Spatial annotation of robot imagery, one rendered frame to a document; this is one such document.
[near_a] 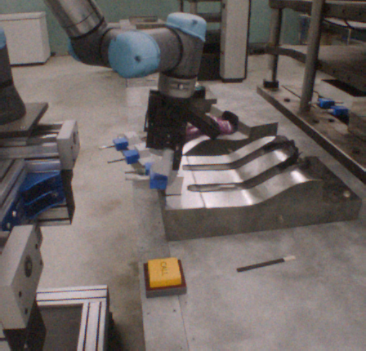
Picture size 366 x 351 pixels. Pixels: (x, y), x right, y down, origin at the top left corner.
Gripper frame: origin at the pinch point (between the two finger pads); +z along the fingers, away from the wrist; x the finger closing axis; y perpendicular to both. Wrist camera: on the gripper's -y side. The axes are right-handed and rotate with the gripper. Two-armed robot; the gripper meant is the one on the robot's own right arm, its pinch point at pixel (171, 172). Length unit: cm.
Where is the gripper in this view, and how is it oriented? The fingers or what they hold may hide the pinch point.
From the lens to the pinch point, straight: 83.4
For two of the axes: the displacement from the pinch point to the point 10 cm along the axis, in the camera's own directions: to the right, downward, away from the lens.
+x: 1.5, 5.8, -8.0
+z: -1.6, 8.1, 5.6
